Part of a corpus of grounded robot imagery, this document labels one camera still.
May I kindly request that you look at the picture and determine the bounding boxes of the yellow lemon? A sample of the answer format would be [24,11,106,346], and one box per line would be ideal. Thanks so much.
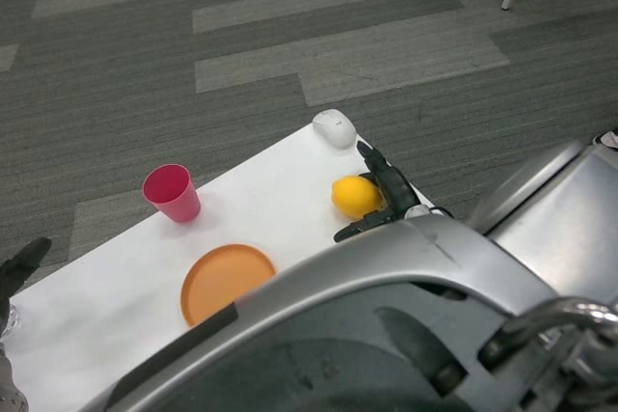
[330,175,385,219]

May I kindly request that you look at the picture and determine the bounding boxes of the clear crinkled plastic item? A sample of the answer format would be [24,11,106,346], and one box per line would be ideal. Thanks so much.
[2,304,21,336]

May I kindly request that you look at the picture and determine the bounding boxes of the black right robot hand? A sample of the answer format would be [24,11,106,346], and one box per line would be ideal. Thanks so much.
[333,140,417,243]

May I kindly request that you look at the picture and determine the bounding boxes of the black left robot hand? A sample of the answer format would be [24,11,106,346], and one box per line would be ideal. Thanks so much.
[0,236,53,336]

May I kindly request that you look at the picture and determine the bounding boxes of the orange plastic plate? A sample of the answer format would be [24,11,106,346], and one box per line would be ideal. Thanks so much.
[181,243,279,328]

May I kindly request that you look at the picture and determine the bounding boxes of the pink plastic cup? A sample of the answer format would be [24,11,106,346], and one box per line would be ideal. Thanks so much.
[142,164,202,224]

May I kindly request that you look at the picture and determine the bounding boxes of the white computer mouse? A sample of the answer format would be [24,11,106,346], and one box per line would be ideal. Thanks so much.
[311,109,358,150]

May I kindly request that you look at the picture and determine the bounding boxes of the silver robot chest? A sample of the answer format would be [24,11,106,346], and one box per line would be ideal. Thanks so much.
[79,215,618,412]

